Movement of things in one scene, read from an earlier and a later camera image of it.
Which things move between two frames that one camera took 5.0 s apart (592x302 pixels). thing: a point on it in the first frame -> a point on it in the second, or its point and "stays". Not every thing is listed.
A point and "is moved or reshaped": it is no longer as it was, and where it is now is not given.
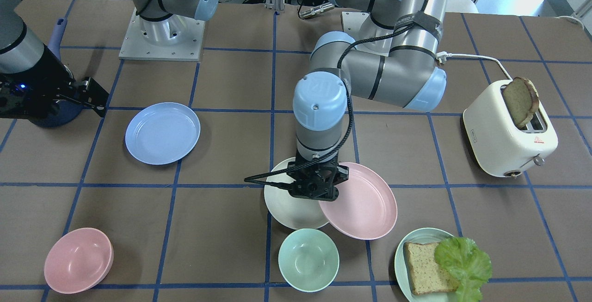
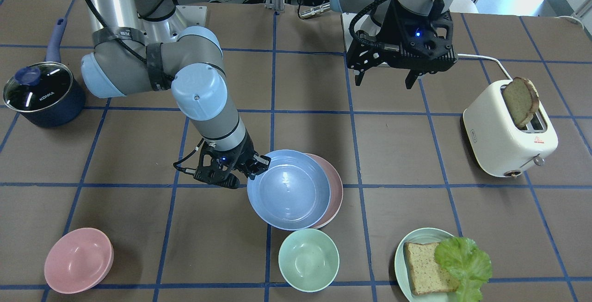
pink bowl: [78, 259] stays
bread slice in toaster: [522, 97] stays
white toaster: [498, 146] stays
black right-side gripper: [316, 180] -> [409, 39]
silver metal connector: [316, 9] stays
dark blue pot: [67, 111] stays
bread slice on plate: [427, 274] stays
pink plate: [366, 208] is moved or reshaped
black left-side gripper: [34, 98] -> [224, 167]
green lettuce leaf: [464, 259] stays
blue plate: [162, 133] -> [295, 193]
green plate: [421, 236] stays
